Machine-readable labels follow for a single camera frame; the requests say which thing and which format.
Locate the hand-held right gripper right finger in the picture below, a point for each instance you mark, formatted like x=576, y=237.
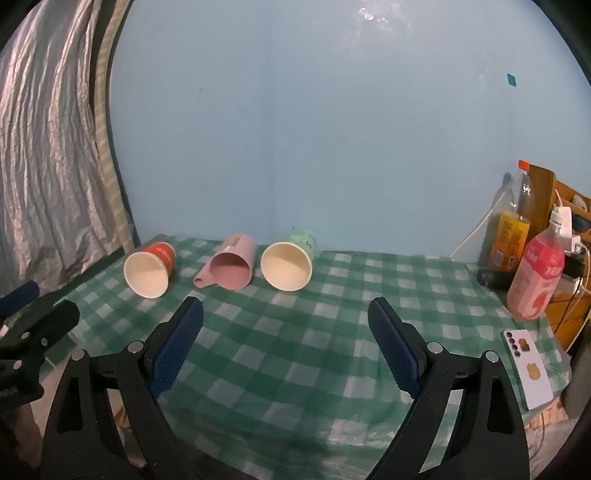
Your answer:
x=392, y=344

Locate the green striped cloth strip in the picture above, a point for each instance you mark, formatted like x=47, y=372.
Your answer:
x=104, y=115

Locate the teal wall sticker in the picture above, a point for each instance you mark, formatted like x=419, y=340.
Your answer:
x=511, y=80

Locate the wooden shelf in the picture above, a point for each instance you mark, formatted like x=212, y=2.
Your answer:
x=575, y=318

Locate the pink drink bottle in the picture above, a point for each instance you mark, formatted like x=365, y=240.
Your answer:
x=535, y=277

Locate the silver crinkled curtain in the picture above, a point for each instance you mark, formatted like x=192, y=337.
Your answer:
x=46, y=147

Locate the white charger plug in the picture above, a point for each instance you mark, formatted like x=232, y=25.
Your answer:
x=564, y=221

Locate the green checked tablecloth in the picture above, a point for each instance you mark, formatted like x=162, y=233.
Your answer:
x=295, y=350

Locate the orange drink bottle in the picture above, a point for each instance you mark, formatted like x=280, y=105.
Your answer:
x=508, y=235

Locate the white smartphone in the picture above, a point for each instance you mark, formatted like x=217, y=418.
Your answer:
x=528, y=371

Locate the red paper cup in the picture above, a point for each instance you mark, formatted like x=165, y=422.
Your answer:
x=147, y=276

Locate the black power adapter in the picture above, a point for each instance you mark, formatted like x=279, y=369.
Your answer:
x=575, y=265

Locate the green paper cup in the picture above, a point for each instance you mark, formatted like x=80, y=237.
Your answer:
x=286, y=270

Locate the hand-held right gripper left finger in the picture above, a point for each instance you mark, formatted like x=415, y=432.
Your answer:
x=178, y=344

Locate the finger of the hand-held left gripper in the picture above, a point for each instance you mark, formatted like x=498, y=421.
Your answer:
x=51, y=323
x=21, y=293

